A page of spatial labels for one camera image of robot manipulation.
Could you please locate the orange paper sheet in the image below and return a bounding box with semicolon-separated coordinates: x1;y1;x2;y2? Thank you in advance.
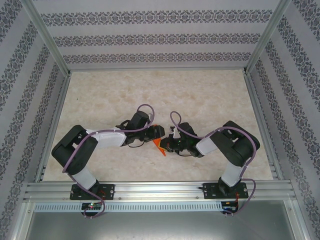
152;123;169;157

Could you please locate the grey metal sheet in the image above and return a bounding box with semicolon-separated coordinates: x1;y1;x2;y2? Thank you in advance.
24;211;306;240

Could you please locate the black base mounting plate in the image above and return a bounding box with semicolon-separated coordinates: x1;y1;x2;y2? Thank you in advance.
69;183;116;201
202;182;250;200

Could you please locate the small circuit board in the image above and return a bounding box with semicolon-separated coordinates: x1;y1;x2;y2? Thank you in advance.
222;201;238;213
81;202;102;210

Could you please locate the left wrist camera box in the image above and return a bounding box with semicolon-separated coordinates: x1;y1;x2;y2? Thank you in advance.
116;111;155;131

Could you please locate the purple cable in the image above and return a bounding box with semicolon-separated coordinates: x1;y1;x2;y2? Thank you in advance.
169;111;260;218
61;103;155;220

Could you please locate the aluminium mounting rail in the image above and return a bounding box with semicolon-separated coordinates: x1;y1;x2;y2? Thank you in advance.
23;181;297;202

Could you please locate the slotted grey cable duct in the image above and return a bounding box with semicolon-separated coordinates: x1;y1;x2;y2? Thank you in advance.
33;201;223;213

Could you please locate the thin aluminium wall beam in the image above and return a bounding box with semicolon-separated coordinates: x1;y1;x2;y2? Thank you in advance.
67;66;248;73

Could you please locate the aluminium table side rail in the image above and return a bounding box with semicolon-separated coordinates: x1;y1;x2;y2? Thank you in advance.
243;71;286;181
34;71;73;183

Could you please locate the aluminium frame beam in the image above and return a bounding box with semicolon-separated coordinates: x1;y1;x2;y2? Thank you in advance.
284;199;311;240
9;201;35;240

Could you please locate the aluminium frame post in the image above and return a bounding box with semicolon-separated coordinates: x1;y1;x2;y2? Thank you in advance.
21;0;72;75
242;0;293;75

